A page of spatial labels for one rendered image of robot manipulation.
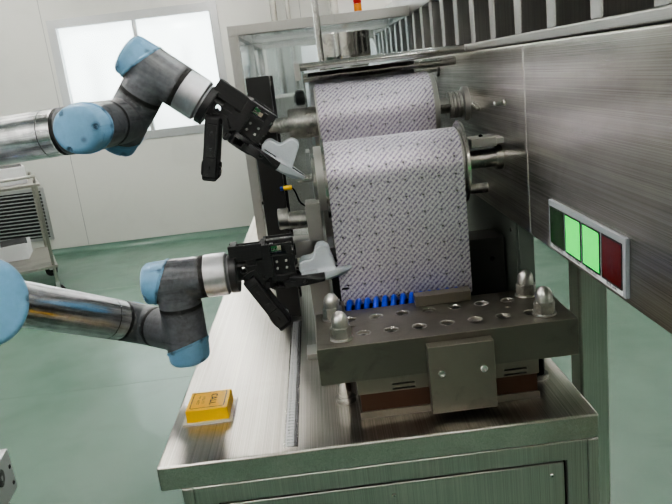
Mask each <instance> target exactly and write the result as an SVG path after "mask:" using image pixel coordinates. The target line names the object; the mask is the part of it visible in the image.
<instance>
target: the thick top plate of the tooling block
mask: <svg viewBox="0 0 672 504"><path fill-rule="evenodd" d="M515 293H516V290H514V291H505V292H497V293H489V294H481V295H473V296H471V300H467V301H459V302H451V303H443V304H435V305H427V306H418V307H416V305H415V303H408V304H400V305H391V306H383V307H375V308H367V309H359V310H351V311H343V312H344V313H345V314H346V316H347V318H348V323H349V324H350V325H351V330H352V335H353V339H352V340H350V341H348V342H344V343H334V342H331V341H330V337H331V335H330V327H331V322H324V321H323V320H322V318H323V314H318V315H316V347H317V357H318V365H319V372H320V380H321V386H326V385H334V384H342V383H350V382H358V381H366V380H374V379H383V378H391V377H399V376H407V375H415V374H423V373H428V367H427V356H426V343H432V342H440V341H448V340H456V339H464V338H472V337H480V336H488V335H491V337H492V338H493V340H494V352H495V365H496V364H504V363H512V362H520V361H528V360H536V359H544V358H552V357H560V356H568V355H576V354H579V336H578V318H577V317H576V316H575V315H574V314H573V313H572V312H571V311H570V310H568V309H567V308H566V307H565V306H564V305H563V304H562V303H561V302H560V301H558V300H557V299H556V298H555V297H554V296H553V299H554V300H555V310H556V311H557V314H556V315H555V316H553V317H547V318H541V317H536V316H534V315H533V314H532V312H533V310H534V309H533V302H534V301H535V297H533V298H518V297H516V296H515Z"/></svg>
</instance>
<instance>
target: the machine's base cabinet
mask: <svg viewBox="0 0 672 504"><path fill-rule="evenodd" d="M182 494H183V499H184V504H600V482H599V439H598V437H593V438H585V439H577V440H569V441H561V442H553V443H545V444H537V445H529V446H521V447H513V448H505V449H497V450H489V451H481V452H473V453H465V454H457V455H449V456H441V457H433V458H425V459H417V460H409V461H401V462H393V463H385V464H377V465H369V466H361V467H353V468H345V469H337V470H329V471H321V472H313V473H305V474H297V475H289V476H281V477H273V478H265V479H257V480H249V481H241V482H233V483H225V484H217V485H209V486H201V487H193V488H185V489H182Z"/></svg>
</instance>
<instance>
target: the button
mask: <svg viewBox="0 0 672 504"><path fill-rule="evenodd" d="M232 403H233V395H232V390H231V389H224V390H216V391H208V392H200V393H193V394H192V395H191V398H190V401H189V403H188V406H187V409H186V412H185V414H186V419H187V423H195V422H203V421H211V420H219V419H227V418H229V416H230V412H231V408H232Z"/></svg>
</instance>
